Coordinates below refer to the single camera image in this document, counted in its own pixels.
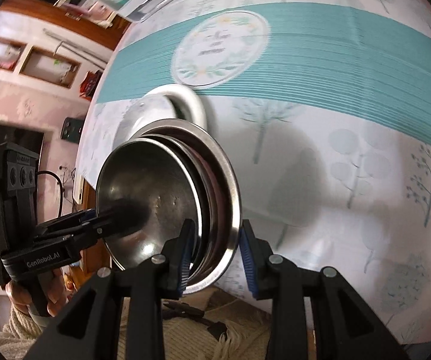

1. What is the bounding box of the small steel bowl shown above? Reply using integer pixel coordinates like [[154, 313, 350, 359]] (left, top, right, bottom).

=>
[[96, 137, 203, 270]]

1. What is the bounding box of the white paper plate stack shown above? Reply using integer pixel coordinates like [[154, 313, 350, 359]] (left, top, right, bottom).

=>
[[147, 84, 208, 130]]

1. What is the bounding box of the person left hand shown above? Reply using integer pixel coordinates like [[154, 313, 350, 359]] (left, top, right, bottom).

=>
[[5, 268, 67, 317]]

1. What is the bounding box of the tree pattern tablecloth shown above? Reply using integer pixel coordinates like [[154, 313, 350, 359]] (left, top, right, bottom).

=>
[[76, 0, 431, 344]]

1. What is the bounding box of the white floral ceramic plate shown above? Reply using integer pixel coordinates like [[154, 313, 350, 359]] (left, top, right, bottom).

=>
[[112, 94, 177, 149]]

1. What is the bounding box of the pink steel-lined bowl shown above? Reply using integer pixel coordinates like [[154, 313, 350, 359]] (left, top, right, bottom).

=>
[[147, 133, 219, 284]]

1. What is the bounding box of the large steel bowl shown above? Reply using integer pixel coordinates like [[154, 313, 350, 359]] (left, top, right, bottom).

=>
[[132, 119, 241, 294]]

